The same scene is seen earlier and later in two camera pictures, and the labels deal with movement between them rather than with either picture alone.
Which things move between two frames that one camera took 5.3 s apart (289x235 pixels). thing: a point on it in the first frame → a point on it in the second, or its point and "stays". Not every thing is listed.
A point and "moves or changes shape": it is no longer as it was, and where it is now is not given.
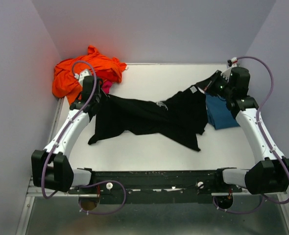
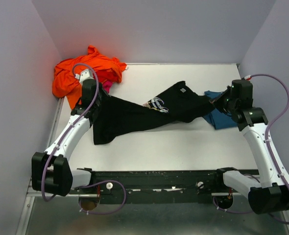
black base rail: [154, 186] stays
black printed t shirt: [179, 116] moves or changes shape
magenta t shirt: [106, 86] stays
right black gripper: [208, 84] → [217, 101]
